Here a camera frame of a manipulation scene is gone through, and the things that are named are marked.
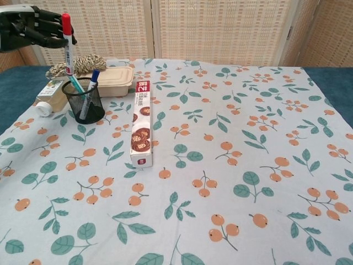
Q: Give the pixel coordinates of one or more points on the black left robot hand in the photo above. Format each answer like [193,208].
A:
[36,27]

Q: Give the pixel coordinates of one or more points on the red and white marker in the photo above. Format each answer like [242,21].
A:
[68,47]

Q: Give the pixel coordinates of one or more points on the teal capped marker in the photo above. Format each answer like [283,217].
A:
[75,82]

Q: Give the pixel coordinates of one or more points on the blue capped marker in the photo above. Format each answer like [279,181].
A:
[91,88]

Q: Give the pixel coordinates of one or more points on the black mesh pen holder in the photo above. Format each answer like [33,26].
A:
[86,109]

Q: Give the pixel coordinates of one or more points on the teal table cover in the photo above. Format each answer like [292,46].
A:
[13,91]

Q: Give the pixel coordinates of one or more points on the clear bottle with white cap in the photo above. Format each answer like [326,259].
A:
[53,98]

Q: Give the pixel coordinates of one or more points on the beige lidded lunch box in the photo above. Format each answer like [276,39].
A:
[114,81]

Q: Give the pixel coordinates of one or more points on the long white baking paper box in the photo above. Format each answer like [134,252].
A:
[142,124]

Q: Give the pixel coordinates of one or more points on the woven bamboo folding screen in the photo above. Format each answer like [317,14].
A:
[193,30]

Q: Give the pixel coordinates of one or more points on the floral fruit print tablecloth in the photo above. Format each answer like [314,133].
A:
[193,179]

